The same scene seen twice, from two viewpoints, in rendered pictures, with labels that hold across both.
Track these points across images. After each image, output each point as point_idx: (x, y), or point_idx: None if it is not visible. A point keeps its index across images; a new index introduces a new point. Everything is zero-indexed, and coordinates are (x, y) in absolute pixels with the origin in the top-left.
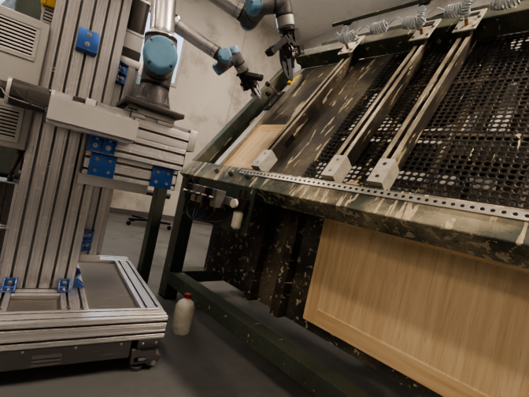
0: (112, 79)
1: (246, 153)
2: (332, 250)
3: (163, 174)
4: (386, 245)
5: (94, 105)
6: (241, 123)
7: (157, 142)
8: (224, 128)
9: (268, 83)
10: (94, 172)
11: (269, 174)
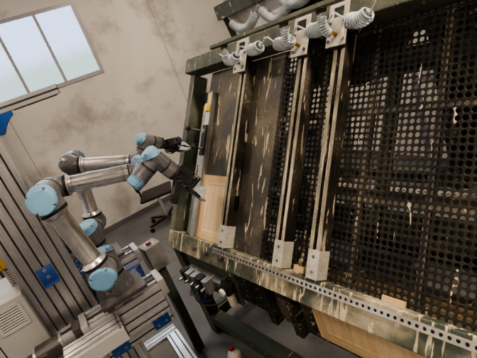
0: (80, 280)
1: (208, 218)
2: None
3: (160, 317)
4: None
5: (88, 328)
6: (188, 167)
7: (142, 309)
8: None
9: (189, 128)
10: (118, 354)
11: (235, 257)
